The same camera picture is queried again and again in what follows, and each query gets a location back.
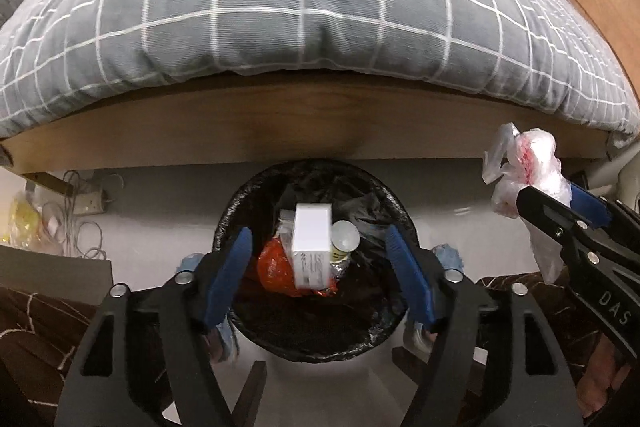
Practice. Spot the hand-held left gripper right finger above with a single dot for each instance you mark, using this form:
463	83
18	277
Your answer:
410	277

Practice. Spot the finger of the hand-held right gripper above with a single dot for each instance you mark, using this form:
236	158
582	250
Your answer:
547	214
592	209

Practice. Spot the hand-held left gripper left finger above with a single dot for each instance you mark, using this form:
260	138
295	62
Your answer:
230	277

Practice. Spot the clear plastic bag red print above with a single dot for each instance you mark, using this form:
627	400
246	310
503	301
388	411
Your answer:
530	152

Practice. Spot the silver foil wrapper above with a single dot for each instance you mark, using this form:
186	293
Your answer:
340	268

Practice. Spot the yellow yogurt cup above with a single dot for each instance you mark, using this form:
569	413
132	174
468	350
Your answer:
345	237

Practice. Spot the black lined trash bin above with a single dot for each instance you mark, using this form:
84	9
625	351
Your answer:
300	332

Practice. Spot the small white box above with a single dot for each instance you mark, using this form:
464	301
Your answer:
312	237

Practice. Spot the person's right hand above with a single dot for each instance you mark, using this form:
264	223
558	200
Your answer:
600	382

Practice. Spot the white furniture piece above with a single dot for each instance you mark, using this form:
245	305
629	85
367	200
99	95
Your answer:
627	177

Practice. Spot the grey board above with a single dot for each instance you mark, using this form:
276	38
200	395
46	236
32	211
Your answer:
50	272

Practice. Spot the brown patterned pants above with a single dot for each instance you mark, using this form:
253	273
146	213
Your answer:
30	332

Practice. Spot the yellow plastic bag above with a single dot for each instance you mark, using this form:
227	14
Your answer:
20	219

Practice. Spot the grey checked bed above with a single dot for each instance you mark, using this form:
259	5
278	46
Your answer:
300	7

